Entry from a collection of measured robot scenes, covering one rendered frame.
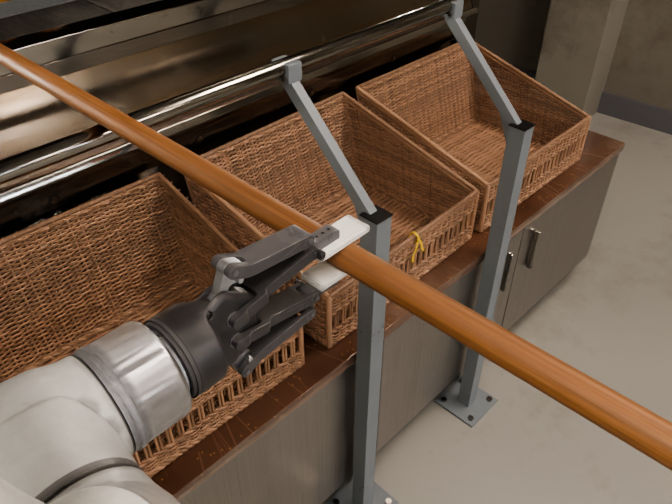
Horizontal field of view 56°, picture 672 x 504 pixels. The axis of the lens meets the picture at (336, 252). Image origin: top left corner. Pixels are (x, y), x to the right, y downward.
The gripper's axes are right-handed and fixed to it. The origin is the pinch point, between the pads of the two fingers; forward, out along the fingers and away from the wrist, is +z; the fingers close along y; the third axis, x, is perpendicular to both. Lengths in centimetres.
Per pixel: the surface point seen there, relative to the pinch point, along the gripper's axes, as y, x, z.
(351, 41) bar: 3, -44, 51
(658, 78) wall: 92, -59, 308
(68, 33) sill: 2, -83, 15
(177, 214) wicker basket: 43, -73, 25
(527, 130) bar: 24, -20, 82
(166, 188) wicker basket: 37, -75, 25
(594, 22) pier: 63, -89, 281
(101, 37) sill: 4, -82, 21
